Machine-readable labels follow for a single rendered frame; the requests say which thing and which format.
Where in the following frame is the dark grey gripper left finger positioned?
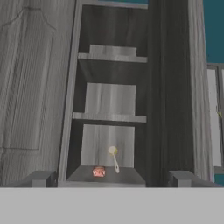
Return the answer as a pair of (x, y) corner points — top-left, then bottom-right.
(2, 170), (58, 188)

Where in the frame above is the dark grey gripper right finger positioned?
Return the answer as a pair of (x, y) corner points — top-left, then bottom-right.
(168, 170), (223, 188)

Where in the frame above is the grey wooden open cabinet door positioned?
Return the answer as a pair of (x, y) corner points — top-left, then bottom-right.
(146, 0), (214, 188)

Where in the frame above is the grey wooden panelled cabinet door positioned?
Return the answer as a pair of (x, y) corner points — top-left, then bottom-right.
(0, 0), (77, 188)

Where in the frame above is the grey wooden cabinet shelf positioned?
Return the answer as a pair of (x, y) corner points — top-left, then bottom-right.
(72, 111), (148, 123)
(77, 52), (149, 64)

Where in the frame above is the grey wooden open cabinet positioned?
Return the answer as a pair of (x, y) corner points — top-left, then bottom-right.
(57, 0), (150, 188)

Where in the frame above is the small red orange packet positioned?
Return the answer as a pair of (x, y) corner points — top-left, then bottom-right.
(92, 166), (106, 179)

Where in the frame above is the grey framed window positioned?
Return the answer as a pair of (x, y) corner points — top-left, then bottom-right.
(206, 62), (224, 176)

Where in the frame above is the pale yellow long-handled spoon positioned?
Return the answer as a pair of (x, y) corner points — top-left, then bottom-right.
(108, 145), (121, 174)

